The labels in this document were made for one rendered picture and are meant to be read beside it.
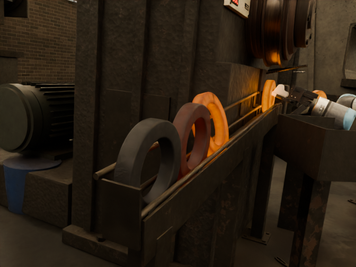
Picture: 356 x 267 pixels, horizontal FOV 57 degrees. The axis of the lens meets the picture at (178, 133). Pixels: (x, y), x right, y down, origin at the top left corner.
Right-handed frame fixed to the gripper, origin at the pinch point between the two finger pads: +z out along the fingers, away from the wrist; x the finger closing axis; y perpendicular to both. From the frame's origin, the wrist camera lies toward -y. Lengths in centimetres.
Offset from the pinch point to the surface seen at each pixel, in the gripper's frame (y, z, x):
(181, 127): -4, -3, 95
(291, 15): 32.2, 2.3, 14.0
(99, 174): -12, 0, 115
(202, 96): -1, 3, 74
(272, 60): 13.9, 3.6, 6.0
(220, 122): -7, -1, 63
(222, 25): 19, 17, 43
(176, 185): -13, -8, 102
